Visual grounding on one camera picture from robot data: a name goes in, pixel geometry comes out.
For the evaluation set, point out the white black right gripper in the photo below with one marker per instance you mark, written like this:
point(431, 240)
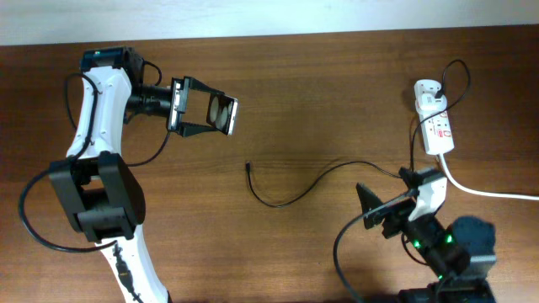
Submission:
point(397, 220)

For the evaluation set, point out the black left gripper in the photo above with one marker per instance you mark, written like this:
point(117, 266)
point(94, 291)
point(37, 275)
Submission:
point(179, 103)

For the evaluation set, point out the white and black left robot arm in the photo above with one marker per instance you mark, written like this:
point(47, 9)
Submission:
point(97, 190)

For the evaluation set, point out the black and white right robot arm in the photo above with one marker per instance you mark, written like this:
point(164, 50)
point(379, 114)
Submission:
point(464, 250)

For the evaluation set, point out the white USB charger plug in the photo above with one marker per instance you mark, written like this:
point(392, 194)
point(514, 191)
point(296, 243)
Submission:
point(428, 104)

